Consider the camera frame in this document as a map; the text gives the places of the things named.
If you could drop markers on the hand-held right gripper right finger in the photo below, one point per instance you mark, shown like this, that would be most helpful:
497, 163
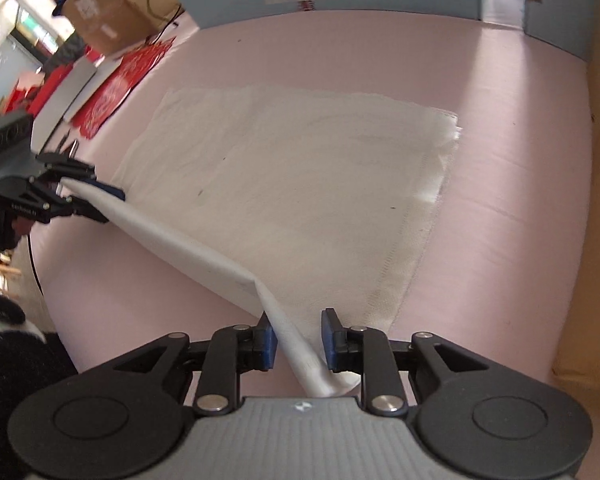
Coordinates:
332, 342

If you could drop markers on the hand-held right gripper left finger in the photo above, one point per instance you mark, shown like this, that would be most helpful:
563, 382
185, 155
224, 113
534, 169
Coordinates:
264, 345

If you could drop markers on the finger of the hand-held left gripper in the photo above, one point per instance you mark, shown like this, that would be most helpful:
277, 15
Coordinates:
87, 211
107, 191

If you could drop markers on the white woven cloth sheet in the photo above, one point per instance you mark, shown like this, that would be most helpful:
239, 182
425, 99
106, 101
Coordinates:
305, 185

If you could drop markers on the person's left hand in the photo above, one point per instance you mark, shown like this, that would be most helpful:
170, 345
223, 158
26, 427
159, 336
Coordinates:
5, 232

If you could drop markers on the pile of red paper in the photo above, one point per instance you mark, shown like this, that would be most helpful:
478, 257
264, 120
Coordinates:
35, 92

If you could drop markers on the white flat board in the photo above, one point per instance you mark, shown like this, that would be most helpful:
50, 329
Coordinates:
65, 95

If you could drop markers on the red paper cutting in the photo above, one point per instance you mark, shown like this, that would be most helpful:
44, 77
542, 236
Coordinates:
115, 90

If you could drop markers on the brown cardboard box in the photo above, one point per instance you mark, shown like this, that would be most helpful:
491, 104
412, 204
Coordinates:
115, 15

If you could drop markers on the person's black fleece clothing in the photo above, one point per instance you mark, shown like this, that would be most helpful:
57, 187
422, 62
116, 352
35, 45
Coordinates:
15, 385

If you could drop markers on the light blue box with torn corner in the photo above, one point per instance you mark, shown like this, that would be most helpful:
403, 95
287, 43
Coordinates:
555, 5

